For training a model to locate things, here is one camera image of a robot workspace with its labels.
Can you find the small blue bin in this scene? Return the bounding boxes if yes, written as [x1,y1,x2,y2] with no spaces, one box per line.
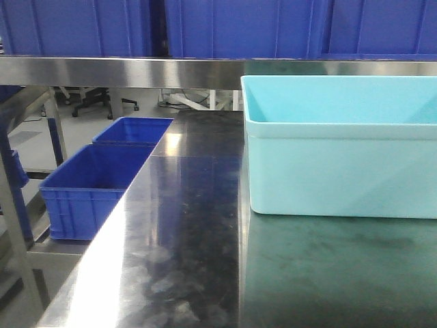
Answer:
[92,117,173,146]
[40,144,154,241]

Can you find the steel upper shelf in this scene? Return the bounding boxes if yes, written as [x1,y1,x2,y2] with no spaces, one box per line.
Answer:
[1,55,436,90]

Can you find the black office chair base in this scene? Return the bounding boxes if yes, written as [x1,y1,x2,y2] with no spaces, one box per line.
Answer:
[54,86,139,120]

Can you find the left large blue crate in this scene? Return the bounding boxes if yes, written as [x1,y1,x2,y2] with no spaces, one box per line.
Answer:
[1,1,153,57]

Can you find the steel shelf leg frame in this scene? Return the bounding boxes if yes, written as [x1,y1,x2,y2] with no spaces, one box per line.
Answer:
[1,86,68,321]

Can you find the large blue crate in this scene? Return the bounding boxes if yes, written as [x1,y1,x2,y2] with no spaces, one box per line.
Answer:
[1,1,153,57]
[321,1,436,61]
[165,1,330,59]

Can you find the near small blue bin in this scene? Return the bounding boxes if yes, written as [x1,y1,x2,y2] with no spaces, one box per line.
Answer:
[40,144,154,241]

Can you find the far small blue bin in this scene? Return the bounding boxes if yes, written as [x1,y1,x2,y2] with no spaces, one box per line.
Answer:
[92,117,173,146]

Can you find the right large blue crate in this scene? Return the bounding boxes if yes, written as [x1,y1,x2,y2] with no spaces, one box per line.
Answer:
[321,1,436,61]

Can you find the middle large blue crate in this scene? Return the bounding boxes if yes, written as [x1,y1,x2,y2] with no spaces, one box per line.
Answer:
[165,1,330,59]

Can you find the light blue plastic tub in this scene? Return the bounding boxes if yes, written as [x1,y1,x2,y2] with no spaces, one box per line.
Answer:
[241,75,436,219]

